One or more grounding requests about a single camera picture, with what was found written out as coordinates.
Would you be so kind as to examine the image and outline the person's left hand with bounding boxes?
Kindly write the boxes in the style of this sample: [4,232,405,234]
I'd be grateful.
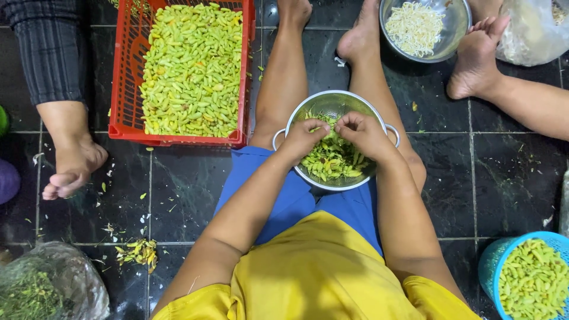
[277,118,332,168]

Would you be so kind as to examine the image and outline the person's right hand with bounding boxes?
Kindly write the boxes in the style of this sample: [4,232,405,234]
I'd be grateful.
[333,111,402,166]

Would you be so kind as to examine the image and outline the heap of green pod husks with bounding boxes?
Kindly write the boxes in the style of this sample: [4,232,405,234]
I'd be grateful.
[301,111,373,183]

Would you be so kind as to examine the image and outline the metal colander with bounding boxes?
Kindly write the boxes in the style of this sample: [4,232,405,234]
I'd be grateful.
[272,90,401,192]

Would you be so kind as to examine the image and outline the person's blue shorts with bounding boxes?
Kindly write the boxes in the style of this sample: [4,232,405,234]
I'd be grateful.
[213,146,384,257]

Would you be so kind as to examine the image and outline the person's left leg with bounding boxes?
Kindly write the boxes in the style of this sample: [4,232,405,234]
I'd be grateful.
[248,0,314,151]

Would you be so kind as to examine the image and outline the person's right leg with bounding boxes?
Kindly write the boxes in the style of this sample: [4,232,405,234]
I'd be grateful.
[336,0,428,194]

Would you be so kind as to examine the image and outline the heap of white peeled strips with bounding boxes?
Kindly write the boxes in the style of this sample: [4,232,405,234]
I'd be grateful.
[385,1,446,57]

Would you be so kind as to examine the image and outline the heap of yellow-green pods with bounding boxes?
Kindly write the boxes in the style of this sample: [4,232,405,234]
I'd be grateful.
[139,2,244,138]

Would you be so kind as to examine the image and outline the person's yellow shirt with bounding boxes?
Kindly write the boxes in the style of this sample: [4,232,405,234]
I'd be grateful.
[151,210,482,320]

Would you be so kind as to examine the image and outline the metal bowl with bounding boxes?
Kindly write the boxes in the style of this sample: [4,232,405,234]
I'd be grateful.
[379,0,473,64]

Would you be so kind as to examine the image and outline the blue plastic basket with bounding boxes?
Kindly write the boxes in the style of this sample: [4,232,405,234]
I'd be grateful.
[478,231,569,320]

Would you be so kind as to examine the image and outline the red plastic crate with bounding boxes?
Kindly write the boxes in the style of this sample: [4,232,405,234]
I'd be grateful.
[108,0,256,148]

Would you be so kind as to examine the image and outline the clear plastic bag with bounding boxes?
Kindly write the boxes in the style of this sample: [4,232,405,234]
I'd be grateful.
[495,0,569,67]

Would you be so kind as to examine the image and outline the small pile of yellow husks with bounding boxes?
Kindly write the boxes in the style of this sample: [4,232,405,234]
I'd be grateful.
[115,239,159,274]

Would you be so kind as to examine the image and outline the translucent plastic bag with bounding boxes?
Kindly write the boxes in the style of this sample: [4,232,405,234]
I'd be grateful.
[559,169,569,237]

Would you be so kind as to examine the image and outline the pile of pale green pods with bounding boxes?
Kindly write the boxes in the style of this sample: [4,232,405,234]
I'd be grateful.
[499,239,569,320]

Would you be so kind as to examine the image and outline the plastic bag of green waste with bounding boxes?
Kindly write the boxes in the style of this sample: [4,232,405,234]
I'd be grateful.
[0,241,111,320]

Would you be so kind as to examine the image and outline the purple round object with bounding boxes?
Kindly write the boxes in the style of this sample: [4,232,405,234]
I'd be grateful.
[0,158,21,205]

